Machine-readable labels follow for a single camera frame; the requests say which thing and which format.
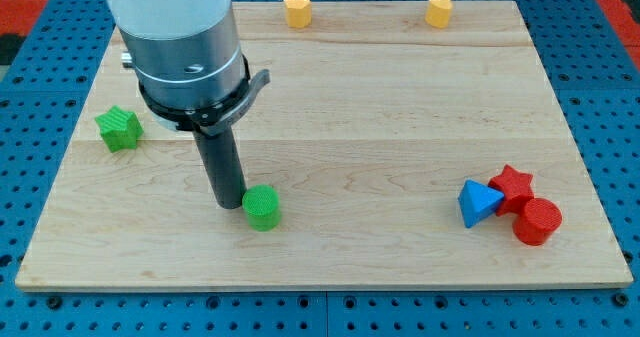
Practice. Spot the green cylinder block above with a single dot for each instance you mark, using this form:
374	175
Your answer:
261	206

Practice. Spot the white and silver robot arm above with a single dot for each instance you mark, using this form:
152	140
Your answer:
188	59

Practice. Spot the blue triangle block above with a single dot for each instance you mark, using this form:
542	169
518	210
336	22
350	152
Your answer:
477	202

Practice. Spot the wooden board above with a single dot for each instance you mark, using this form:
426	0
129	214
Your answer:
369	127

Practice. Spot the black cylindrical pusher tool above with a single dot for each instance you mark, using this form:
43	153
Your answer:
223	167

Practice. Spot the yellow hexagon block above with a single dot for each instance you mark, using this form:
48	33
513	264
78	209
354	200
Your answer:
298	13

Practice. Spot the yellow heart block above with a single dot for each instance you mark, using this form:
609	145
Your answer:
438	13

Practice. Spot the red star block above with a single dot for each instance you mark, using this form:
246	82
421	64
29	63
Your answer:
516	188

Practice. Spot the green star block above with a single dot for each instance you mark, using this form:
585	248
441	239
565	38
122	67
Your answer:
119	129

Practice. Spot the red cylinder block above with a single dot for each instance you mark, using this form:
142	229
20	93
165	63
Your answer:
538	220

